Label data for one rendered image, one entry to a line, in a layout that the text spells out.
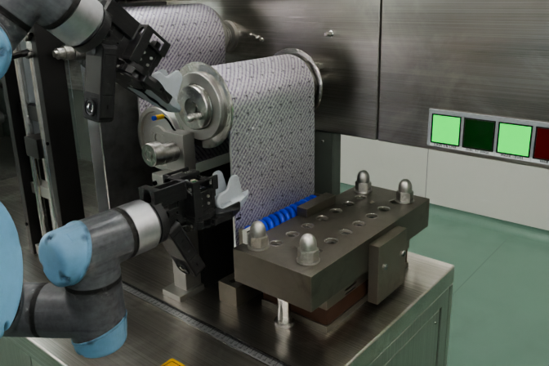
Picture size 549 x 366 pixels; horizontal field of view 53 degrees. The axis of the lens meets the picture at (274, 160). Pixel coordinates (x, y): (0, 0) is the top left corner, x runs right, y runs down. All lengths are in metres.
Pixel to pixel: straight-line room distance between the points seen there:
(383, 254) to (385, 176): 2.98
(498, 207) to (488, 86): 2.68
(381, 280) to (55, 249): 0.54
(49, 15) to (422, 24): 0.63
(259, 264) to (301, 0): 0.57
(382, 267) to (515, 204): 2.69
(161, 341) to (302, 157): 0.43
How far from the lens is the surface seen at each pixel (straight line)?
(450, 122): 1.05
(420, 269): 1.16
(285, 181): 1.06
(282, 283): 0.88
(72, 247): 0.75
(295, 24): 1.21
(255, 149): 0.98
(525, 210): 3.63
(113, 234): 0.77
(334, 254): 0.90
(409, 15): 1.07
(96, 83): 0.84
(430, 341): 1.19
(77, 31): 0.80
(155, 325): 1.00
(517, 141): 1.02
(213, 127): 0.93
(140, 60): 0.86
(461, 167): 3.68
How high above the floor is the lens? 1.43
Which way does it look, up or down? 17 degrees down
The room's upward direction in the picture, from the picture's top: 1 degrees counter-clockwise
